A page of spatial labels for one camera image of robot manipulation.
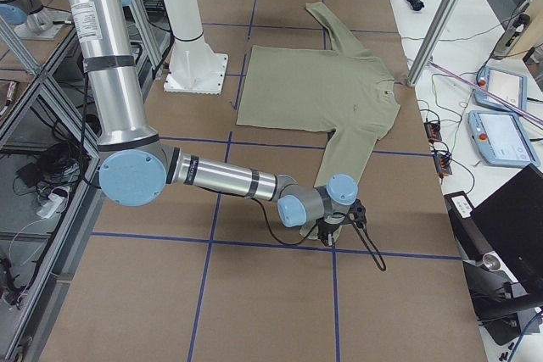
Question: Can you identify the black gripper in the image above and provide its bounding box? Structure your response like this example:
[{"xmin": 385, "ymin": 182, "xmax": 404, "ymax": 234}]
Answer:
[{"xmin": 317, "ymin": 214, "xmax": 344, "ymax": 246}]

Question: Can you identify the olive green long-sleeve shirt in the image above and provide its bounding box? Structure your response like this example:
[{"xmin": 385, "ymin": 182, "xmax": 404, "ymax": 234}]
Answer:
[{"xmin": 237, "ymin": 2, "xmax": 400, "ymax": 229}]

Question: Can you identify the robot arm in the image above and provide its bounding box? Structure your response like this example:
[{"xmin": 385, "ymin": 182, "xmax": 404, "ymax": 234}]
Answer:
[{"xmin": 68, "ymin": 0, "xmax": 367, "ymax": 246}]

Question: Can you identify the orange electronics board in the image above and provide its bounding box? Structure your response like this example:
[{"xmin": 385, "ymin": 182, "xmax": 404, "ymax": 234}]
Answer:
[
  {"xmin": 423, "ymin": 121, "xmax": 442, "ymax": 142},
  {"xmin": 432, "ymin": 150, "xmax": 452, "ymax": 179}
]

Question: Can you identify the black laptop monitor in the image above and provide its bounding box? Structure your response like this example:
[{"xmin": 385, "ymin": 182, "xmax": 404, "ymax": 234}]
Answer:
[{"xmin": 468, "ymin": 163, "xmax": 543, "ymax": 287}]

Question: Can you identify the lower blue teach pendant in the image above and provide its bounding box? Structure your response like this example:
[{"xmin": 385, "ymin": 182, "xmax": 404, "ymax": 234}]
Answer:
[{"xmin": 467, "ymin": 110, "xmax": 540, "ymax": 168}]

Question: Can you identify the blue teach pendant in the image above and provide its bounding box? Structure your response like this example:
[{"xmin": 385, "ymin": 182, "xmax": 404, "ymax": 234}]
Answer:
[
  {"xmin": 467, "ymin": 110, "xmax": 540, "ymax": 168},
  {"xmin": 473, "ymin": 66, "xmax": 527, "ymax": 111}
]

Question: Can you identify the upper blue teach pendant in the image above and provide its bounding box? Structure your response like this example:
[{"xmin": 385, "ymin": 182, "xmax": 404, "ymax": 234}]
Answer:
[{"xmin": 473, "ymin": 66, "xmax": 527, "ymax": 111}]

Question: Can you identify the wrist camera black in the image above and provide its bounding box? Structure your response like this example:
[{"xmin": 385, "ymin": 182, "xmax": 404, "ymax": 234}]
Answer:
[{"xmin": 350, "ymin": 199, "xmax": 367, "ymax": 229}]

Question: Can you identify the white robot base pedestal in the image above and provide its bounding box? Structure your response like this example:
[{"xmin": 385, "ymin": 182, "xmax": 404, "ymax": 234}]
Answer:
[{"xmin": 163, "ymin": 0, "xmax": 228, "ymax": 95}]

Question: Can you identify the aluminium frame post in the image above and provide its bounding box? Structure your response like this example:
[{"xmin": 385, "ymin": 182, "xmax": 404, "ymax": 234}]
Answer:
[{"xmin": 406, "ymin": 0, "xmax": 459, "ymax": 86}]

